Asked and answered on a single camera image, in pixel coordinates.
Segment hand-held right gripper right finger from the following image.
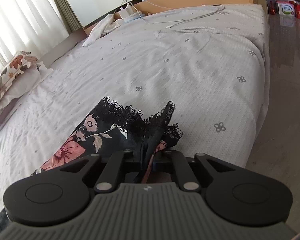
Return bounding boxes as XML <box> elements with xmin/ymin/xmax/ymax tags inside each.
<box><xmin>152</xmin><ymin>150</ymin><xmax>246</xmax><ymax>193</ymax></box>

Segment white pillow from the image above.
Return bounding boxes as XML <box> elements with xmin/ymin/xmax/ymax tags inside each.
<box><xmin>0</xmin><ymin>64</ymin><xmax>54</xmax><ymax>132</ymax></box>

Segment white sheer curtain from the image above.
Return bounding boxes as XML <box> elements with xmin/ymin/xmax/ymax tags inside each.
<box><xmin>0</xmin><ymin>0</ymin><xmax>70</xmax><ymax>77</ymax></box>

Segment green curtain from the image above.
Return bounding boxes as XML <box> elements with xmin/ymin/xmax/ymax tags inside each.
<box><xmin>45</xmin><ymin>0</ymin><xmax>83</xmax><ymax>34</ymax></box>

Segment white power strip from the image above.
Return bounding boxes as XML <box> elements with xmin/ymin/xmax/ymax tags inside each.
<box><xmin>122</xmin><ymin>11</ymin><xmax>146</xmax><ymax>23</ymax></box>

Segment floral pillow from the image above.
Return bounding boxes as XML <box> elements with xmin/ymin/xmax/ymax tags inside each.
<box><xmin>0</xmin><ymin>51</ymin><xmax>40</xmax><ymax>108</ymax></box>

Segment white and green carton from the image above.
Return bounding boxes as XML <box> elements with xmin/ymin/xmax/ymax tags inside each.
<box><xmin>276</xmin><ymin>0</ymin><xmax>296</xmax><ymax>17</ymax></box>

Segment white charger adapter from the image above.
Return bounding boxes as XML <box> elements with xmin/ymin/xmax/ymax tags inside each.
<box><xmin>119</xmin><ymin>5</ymin><xmax>138</xmax><ymax>19</ymax></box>

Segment wooden headboard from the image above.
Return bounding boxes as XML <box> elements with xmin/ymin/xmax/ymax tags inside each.
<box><xmin>82</xmin><ymin>0</ymin><xmax>269</xmax><ymax>39</ymax></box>

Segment black floral pants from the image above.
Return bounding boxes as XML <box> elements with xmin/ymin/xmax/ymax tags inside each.
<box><xmin>31</xmin><ymin>97</ymin><xmax>183</xmax><ymax>184</ymax></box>

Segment white crumpled cloth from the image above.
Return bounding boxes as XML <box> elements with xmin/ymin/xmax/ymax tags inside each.
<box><xmin>82</xmin><ymin>14</ymin><xmax>125</xmax><ymax>47</ymax></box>

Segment white charging cable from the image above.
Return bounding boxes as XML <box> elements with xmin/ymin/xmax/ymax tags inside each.
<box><xmin>120</xmin><ymin>0</ymin><xmax>225</xmax><ymax>29</ymax></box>

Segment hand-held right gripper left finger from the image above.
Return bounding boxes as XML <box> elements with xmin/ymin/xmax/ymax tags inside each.
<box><xmin>52</xmin><ymin>149</ymin><xmax>143</xmax><ymax>194</ymax></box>

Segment bed with grey patterned sheet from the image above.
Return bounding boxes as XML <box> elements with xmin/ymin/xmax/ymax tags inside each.
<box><xmin>0</xmin><ymin>4</ymin><xmax>270</xmax><ymax>230</ymax></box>

